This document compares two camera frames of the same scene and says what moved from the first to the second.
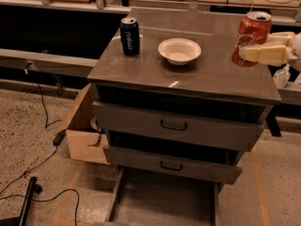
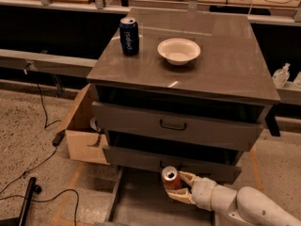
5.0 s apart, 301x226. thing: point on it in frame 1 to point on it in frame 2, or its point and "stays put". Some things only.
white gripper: (296, 51) to (203, 190)
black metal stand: (22, 219) stays put
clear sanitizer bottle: (281, 76) stays put
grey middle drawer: (173, 165) stays put
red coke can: (254, 29) to (171, 177)
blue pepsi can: (130, 35) stays put
